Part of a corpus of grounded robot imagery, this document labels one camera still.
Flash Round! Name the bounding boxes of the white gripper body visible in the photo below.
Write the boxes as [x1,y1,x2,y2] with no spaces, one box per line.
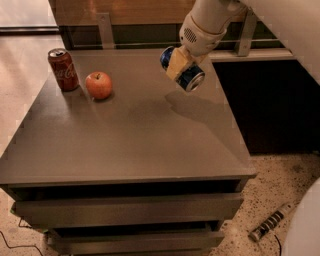
[179,13,227,57]

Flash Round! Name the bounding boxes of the blue pepsi can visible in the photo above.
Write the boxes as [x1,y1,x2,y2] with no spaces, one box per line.
[160,46,205,92]

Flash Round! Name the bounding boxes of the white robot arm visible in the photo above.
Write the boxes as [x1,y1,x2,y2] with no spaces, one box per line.
[166,0,320,256]

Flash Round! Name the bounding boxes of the red coca-cola can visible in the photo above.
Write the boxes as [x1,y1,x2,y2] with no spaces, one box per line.
[48,48,79,92]

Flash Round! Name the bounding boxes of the red apple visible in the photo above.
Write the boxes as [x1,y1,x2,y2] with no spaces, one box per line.
[85,71,112,100]

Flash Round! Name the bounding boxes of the grey drawer cabinet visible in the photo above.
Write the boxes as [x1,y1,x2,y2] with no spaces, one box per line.
[0,50,254,256]

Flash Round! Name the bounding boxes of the upper grey drawer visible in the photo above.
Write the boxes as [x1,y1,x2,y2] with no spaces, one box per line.
[14,193,243,229]

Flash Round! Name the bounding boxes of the grey drawer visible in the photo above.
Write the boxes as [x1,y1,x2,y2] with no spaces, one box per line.
[14,193,243,229]
[49,232,224,255]

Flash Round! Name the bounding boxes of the white power strip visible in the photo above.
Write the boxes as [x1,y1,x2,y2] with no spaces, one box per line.
[248,203,293,242]

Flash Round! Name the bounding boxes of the lower grey drawer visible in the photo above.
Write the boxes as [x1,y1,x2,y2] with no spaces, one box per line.
[49,232,224,255]

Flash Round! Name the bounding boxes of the right metal bracket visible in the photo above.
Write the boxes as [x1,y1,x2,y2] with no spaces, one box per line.
[235,9,258,57]

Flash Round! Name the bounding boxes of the metal bracket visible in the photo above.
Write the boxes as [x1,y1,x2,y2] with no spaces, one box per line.
[235,9,258,57]
[96,12,115,49]

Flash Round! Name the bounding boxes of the left metal bracket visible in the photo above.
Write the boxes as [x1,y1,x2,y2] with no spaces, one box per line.
[96,12,115,49]

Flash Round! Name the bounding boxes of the wooden wall panel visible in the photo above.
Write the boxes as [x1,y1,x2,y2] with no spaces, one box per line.
[48,0,195,26]

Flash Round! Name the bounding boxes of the black power strip cable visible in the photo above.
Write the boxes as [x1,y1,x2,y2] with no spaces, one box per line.
[273,233,284,256]

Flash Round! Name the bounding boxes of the black cable on floor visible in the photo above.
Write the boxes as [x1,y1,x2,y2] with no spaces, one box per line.
[0,216,46,256]

